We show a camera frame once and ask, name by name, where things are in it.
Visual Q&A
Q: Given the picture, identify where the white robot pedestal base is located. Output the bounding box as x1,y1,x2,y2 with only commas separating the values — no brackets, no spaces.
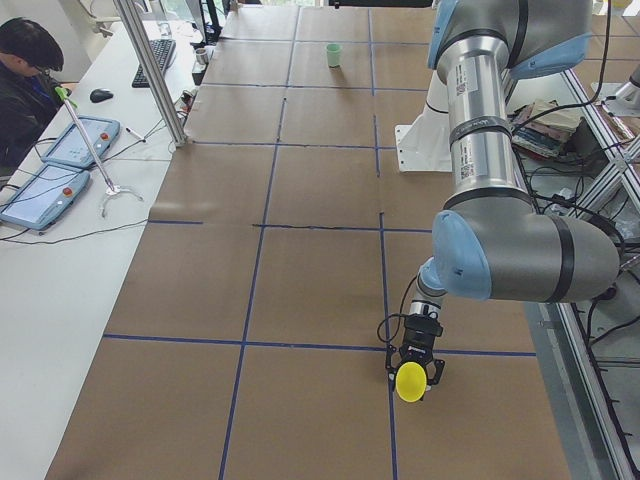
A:
395,73,452,172

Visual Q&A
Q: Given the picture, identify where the aluminium frame post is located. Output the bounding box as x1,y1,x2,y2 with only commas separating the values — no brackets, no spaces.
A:
114,0,187,148

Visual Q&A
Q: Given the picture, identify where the black computer mouse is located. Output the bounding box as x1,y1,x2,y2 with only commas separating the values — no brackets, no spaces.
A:
89,88,114,104

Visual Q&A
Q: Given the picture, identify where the small metal cup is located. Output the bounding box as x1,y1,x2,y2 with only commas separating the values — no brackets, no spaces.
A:
195,48,209,65

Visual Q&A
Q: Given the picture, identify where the green plastic cup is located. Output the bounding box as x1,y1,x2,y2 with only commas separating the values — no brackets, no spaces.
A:
325,43,342,68

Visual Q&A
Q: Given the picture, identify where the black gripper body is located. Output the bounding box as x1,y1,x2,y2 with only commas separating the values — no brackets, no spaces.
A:
399,314,443,361

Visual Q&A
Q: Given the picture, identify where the reacher grabber tool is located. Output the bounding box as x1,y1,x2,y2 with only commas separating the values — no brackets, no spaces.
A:
54,86,145,219

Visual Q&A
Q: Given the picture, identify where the seated person black jacket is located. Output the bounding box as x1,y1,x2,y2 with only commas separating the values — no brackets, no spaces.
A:
1,17,64,171

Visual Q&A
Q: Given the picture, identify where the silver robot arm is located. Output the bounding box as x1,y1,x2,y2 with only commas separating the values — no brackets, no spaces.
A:
387,1,620,402

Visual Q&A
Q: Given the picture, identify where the black braided camera cable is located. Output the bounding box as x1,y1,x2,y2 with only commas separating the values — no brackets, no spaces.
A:
377,273,424,351

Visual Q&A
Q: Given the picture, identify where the far teach pendant tablet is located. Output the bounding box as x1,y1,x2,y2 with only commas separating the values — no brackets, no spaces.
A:
41,115,121,168

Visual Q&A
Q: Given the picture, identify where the near teach pendant tablet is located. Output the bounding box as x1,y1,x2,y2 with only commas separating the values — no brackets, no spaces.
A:
1,164,90,232

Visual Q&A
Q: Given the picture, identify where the stack of magazines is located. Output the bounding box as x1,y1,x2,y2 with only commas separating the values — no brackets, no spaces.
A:
508,100,582,158

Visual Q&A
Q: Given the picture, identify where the teach pendant tablet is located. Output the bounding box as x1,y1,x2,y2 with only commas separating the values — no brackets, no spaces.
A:
1,164,90,232
41,115,121,168

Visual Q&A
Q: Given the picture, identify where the black marker pen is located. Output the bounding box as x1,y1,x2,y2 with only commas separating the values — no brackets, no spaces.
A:
125,127,146,143

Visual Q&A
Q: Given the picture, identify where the yellow plastic cup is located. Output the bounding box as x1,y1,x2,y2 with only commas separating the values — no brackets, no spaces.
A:
395,362,427,403

